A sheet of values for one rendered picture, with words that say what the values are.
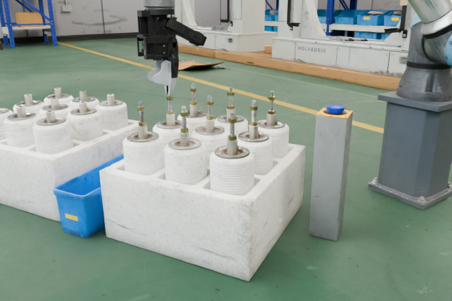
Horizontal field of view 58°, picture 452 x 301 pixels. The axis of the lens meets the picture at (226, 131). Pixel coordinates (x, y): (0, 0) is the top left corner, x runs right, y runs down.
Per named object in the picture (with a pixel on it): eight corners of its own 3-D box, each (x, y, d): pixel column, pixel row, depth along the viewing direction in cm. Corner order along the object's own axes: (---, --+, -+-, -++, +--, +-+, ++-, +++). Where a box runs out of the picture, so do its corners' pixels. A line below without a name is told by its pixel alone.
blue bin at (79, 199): (130, 186, 130) (128, 150, 126) (159, 193, 125) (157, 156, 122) (56, 231, 104) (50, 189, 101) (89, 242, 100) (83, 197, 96)
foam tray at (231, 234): (187, 179, 135) (186, 127, 129) (303, 203, 118) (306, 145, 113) (105, 237, 102) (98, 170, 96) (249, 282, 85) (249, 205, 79)
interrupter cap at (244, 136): (260, 132, 102) (260, 129, 102) (274, 140, 95) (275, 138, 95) (232, 136, 99) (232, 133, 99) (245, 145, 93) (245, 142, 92)
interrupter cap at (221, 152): (236, 163, 82) (236, 160, 82) (207, 155, 86) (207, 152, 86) (256, 152, 88) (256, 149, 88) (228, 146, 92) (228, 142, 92)
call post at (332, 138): (315, 222, 108) (323, 108, 99) (342, 228, 105) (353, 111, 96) (308, 234, 102) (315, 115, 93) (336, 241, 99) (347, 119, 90)
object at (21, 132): (33, 166, 127) (25, 111, 122) (55, 172, 123) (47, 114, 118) (5, 178, 119) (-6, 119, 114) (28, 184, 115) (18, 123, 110)
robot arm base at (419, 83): (414, 88, 128) (418, 56, 125) (464, 97, 116) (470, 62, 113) (385, 94, 119) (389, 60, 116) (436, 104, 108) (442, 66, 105)
